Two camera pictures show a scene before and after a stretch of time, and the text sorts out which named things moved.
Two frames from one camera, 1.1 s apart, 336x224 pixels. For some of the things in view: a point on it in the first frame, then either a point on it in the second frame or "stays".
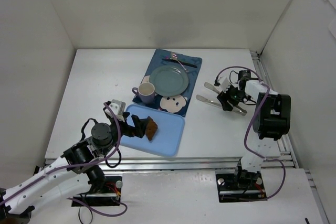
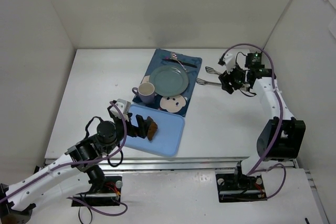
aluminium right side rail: x=287 y=151 stays
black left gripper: x=137 y=126 stays
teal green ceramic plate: x=169 y=81 stays
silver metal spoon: x=174 y=56 stays
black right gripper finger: x=223 y=98 to x=225 y=85
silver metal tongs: x=235 y=108 to x=199 y=81
